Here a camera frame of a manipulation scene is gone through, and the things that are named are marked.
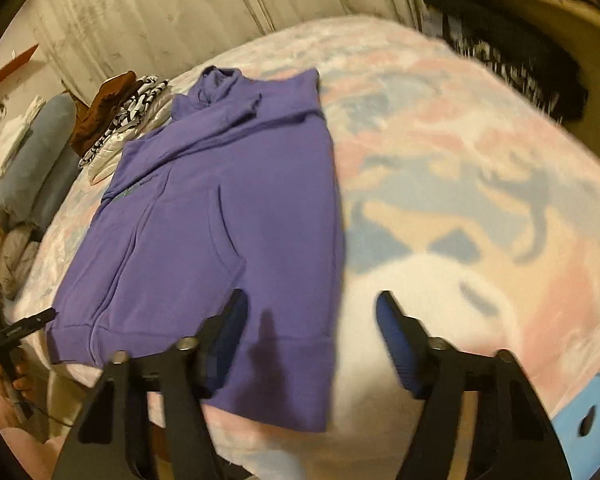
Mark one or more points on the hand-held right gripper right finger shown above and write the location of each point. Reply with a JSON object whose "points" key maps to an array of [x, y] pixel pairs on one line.
{"points": [[400, 340]]}

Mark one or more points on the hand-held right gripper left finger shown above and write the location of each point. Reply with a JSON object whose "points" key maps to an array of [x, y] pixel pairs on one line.
{"points": [[227, 330]]}

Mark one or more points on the purple zip hoodie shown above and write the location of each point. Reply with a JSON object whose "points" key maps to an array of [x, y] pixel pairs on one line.
{"points": [[205, 185]]}

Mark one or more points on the person's left forearm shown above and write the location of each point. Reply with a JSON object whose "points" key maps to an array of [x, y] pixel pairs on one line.
{"points": [[15, 440]]}

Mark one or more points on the stack of folded clothes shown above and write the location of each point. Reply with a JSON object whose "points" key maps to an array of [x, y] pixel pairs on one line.
{"points": [[130, 115]]}

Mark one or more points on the person's left hand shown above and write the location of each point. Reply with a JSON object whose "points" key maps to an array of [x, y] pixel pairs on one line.
{"points": [[21, 380]]}

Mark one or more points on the grey crumpled cloth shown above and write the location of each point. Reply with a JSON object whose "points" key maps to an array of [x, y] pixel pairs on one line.
{"points": [[12, 260]]}

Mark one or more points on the blue-grey pillow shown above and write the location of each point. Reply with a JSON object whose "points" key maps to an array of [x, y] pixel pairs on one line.
{"points": [[57, 195], [40, 150]]}

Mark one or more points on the white folded cloth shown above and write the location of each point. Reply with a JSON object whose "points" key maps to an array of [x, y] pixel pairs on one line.
{"points": [[15, 135]]}

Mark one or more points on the white shiny folded garment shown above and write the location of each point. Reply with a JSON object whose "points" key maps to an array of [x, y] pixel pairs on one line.
{"points": [[107, 160]]}

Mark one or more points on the light blue plastic stool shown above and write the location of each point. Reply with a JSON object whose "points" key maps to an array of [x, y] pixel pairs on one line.
{"points": [[585, 430]]}

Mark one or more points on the brown folded garment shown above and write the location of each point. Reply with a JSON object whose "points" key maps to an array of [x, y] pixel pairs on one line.
{"points": [[102, 110]]}

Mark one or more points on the zebra patterned cloth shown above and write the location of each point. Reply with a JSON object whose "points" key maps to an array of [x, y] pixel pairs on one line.
{"points": [[505, 70]]}

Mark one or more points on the beige floral curtain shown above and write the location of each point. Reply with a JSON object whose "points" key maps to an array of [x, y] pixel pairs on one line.
{"points": [[180, 10]]}

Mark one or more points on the wooden desk shelf unit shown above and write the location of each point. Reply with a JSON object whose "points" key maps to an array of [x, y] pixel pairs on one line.
{"points": [[595, 35]]}

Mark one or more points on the red wall shelf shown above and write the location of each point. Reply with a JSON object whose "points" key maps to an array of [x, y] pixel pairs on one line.
{"points": [[10, 67]]}

